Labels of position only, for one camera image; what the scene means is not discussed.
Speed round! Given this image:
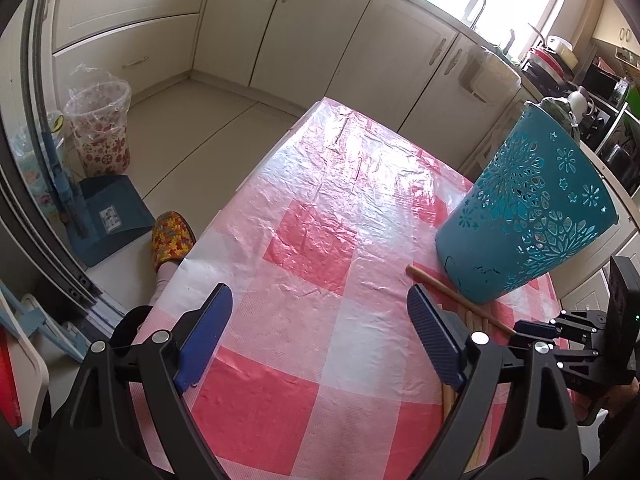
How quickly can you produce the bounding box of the cream wall cabinet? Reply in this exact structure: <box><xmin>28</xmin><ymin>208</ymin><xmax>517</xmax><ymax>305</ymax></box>
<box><xmin>591</xmin><ymin>0</ymin><xmax>640</xmax><ymax>52</ymax></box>

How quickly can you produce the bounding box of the black microwave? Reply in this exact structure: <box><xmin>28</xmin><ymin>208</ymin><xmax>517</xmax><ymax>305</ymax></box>
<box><xmin>582</xmin><ymin>59</ymin><xmax>627</xmax><ymax>107</ymax></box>

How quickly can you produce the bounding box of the white bag on cabinet door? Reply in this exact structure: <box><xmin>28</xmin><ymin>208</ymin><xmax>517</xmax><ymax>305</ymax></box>
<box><xmin>459</xmin><ymin>45</ymin><xmax>522</xmax><ymax>107</ymax></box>

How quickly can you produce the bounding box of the teal perforated plastic basket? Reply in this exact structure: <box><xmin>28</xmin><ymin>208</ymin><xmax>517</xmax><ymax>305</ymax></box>
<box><xmin>435</xmin><ymin>101</ymin><xmax>621</xmax><ymax>306</ymax></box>

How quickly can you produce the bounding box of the blue dustpan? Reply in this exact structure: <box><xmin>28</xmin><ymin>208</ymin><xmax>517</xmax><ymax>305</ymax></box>
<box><xmin>67</xmin><ymin>176</ymin><xmax>156</xmax><ymax>267</ymax></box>

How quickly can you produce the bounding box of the floral trash bin with liner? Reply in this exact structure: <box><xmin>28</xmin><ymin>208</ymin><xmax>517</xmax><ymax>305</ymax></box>
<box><xmin>62</xmin><ymin>64</ymin><xmax>132</xmax><ymax>179</ymax></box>

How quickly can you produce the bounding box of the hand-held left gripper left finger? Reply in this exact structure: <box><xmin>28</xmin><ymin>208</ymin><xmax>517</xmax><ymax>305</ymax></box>
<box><xmin>32</xmin><ymin>282</ymin><xmax>234</xmax><ymax>480</ymax></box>

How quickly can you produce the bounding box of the green patterned cloth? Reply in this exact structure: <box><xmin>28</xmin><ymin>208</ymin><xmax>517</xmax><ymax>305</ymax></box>
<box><xmin>537</xmin><ymin>95</ymin><xmax>582</xmax><ymax>143</ymax></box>

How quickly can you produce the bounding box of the dark sliding door frame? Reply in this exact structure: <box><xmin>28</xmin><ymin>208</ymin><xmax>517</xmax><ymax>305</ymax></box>
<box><xmin>0</xmin><ymin>0</ymin><xmax>108</xmax><ymax>323</ymax></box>

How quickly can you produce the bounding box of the red white checkered tablecloth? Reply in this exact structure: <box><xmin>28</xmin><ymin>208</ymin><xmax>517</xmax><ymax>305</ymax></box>
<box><xmin>127</xmin><ymin>96</ymin><xmax>576</xmax><ymax>480</ymax></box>

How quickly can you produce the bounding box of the person's leg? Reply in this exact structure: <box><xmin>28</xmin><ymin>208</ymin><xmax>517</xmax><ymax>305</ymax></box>
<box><xmin>147</xmin><ymin>259</ymin><xmax>185</xmax><ymax>307</ymax></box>

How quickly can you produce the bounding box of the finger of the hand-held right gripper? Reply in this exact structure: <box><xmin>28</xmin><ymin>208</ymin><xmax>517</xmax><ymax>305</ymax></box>
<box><xmin>507</xmin><ymin>334</ymin><xmax>610</xmax><ymax>387</ymax></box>
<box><xmin>514</xmin><ymin>309</ymin><xmax>611</xmax><ymax>347</ymax></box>

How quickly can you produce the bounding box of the person's right hand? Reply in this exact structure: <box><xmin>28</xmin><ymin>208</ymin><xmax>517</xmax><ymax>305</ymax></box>
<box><xmin>597</xmin><ymin>377</ymin><xmax>640</xmax><ymax>425</ymax></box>

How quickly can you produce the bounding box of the metal sink faucet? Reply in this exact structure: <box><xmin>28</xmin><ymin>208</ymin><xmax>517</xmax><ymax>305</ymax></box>
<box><xmin>469</xmin><ymin>0</ymin><xmax>490</xmax><ymax>30</ymax></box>

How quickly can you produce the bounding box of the blue broom handle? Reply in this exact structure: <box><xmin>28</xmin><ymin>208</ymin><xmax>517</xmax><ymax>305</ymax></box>
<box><xmin>42</xmin><ymin>110</ymin><xmax>88</xmax><ymax>241</ymax></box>

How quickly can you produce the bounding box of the floral slipper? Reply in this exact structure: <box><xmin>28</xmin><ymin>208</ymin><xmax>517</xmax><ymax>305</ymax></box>
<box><xmin>150</xmin><ymin>211</ymin><xmax>197</xmax><ymax>267</ymax></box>

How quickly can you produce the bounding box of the light blue folding stool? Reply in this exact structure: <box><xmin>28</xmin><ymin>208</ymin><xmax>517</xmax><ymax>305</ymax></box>
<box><xmin>0</xmin><ymin>280</ymin><xmax>87</xmax><ymax>363</ymax></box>

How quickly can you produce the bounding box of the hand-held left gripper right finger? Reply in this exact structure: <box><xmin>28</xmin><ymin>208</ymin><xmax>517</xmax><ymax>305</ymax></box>
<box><xmin>406</xmin><ymin>284</ymin><xmax>592</xmax><ymax>480</ymax></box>

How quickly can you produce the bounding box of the dish rack with dishes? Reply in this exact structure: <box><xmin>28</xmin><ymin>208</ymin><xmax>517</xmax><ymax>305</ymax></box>
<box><xmin>520</xmin><ymin>22</ymin><xmax>587</xmax><ymax>87</ymax></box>

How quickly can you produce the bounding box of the white bottle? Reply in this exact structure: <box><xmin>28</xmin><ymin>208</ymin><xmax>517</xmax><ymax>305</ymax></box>
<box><xmin>567</xmin><ymin>87</ymin><xmax>594</xmax><ymax>126</ymax></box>

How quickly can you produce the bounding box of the cream cabinet door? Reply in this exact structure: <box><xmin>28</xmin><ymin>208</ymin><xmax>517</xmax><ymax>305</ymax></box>
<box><xmin>400</xmin><ymin>35</ymin><xmax>523</xmax><ymax>177</ymax></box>
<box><xmin>192</xmin><ymin>0</ymin><xmax>291</xmax><ymax>88</ymax></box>
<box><xmin>345</xmin><ymin>0</ymin><xmax>459</xmax><ymax>132</ymax></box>
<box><xmin>250</xmin><ymin>0</ymin><xmax>377</xmax><ymax>107</ymax></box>

